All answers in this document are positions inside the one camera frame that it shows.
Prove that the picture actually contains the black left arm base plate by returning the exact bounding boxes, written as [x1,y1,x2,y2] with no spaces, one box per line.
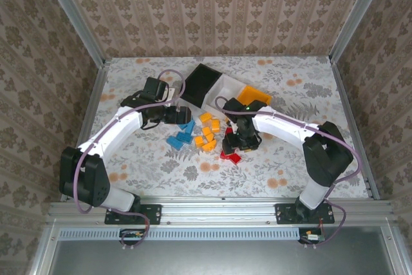
[104,204,162,225]

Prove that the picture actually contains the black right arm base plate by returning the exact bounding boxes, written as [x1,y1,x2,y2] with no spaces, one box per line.
[275,203,335,224]

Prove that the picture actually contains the black plastic container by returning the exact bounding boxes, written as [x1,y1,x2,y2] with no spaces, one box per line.
[179,62,223,109]

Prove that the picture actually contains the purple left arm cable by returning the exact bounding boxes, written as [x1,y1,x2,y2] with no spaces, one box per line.
[73,68,187,250]

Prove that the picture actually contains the orange plastic container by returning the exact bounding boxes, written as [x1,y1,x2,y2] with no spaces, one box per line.
[237,84,272,108]

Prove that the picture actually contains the aluminium mounting rail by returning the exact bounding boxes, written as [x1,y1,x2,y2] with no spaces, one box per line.
[46,196,395,224]

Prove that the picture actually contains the aluminium side rail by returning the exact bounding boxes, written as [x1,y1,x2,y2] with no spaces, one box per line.
[61,59,112,202]
[330,59,381,201]

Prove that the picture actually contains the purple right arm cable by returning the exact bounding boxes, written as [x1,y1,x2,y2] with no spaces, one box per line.
[214,96,361,250]

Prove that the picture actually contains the white plastic container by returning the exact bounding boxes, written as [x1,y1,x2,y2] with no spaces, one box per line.
[201,73,246,115]

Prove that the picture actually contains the grey slotted cable duct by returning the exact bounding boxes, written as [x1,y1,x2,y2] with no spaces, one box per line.
[59,227,302,241]

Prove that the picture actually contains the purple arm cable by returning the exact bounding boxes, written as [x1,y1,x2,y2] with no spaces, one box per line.
[214,96,361,250]
[73,68,187,250]

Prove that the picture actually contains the aluminium frame post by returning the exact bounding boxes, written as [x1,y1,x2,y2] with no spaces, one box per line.
[37,0,107,66]
[330,0,392,63]

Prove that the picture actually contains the small connector board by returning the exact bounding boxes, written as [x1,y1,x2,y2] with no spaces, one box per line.
[119,228,145,245]
[298,227,324,245]

